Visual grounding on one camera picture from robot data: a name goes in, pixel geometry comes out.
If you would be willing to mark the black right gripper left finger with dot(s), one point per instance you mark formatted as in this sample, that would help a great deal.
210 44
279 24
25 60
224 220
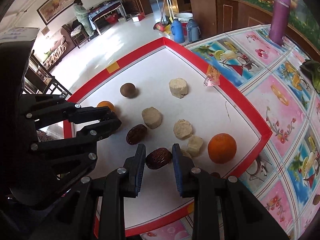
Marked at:
123 182

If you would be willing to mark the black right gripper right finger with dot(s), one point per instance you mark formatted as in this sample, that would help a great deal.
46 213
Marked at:
223 208

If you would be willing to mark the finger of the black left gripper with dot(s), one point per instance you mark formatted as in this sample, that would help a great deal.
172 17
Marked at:
84 142
45 116

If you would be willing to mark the orange fruit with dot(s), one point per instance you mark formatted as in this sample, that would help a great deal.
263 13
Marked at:
107 104
222 148

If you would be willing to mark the dark red date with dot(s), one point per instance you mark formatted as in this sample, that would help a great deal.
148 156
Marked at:
158 158
136 134

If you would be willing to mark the brown longan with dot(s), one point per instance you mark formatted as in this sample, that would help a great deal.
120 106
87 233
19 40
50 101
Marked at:
316 199
128 90

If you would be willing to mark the beige cake piece square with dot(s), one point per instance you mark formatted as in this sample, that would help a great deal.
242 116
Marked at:
194 145

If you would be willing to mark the beige cake piece round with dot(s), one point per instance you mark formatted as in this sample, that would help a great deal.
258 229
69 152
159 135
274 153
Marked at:
178 87

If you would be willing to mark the black wooden chair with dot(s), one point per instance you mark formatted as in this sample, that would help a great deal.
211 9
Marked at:
38 80

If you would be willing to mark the colourful fruit print tablecloth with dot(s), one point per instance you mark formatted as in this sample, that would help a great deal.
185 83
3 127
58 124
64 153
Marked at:
286 172

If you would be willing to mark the red white tray box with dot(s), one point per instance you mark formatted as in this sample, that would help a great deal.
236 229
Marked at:
210 110

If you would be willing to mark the framed landscape painting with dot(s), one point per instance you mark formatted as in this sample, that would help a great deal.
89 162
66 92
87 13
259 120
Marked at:
53 8

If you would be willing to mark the person in green clothes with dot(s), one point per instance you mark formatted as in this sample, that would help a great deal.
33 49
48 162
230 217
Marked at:
81 14

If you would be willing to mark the side table with cloth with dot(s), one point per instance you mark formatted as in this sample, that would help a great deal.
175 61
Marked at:
105 10

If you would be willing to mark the red broom and dustpan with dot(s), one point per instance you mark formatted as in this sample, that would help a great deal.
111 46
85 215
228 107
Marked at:
164 25

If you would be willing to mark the blue thermos flask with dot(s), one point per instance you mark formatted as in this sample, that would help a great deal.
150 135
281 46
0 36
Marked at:
177 31

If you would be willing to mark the grey-blue thermos flask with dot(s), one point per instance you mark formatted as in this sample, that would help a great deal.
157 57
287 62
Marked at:
193 31

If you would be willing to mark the green leafy vegetable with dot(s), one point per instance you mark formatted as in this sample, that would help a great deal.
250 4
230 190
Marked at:
311 69

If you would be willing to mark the purple thermos bottle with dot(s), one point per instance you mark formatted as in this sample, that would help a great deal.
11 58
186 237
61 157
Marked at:
280 18

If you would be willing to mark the wooden cabinet partition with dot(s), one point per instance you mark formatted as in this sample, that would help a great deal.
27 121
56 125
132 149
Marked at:
220 16

